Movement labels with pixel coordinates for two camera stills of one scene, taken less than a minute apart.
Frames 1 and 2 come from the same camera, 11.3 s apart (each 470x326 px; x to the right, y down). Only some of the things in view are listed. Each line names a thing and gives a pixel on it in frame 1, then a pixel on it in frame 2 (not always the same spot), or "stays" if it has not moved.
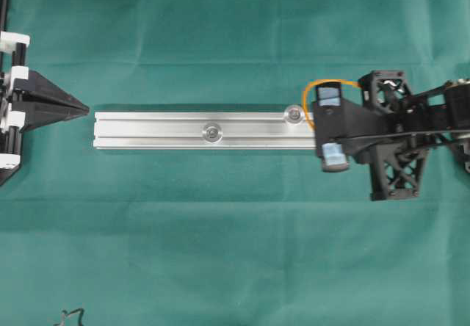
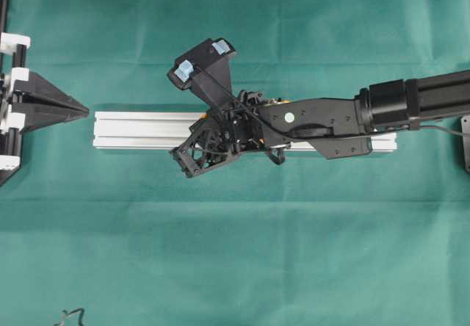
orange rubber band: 315,82 → 205,116
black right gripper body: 417,123 → 230,129
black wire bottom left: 68,313 stays
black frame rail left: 3,2 stays
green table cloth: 141,236 stays
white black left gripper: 12,120 stays
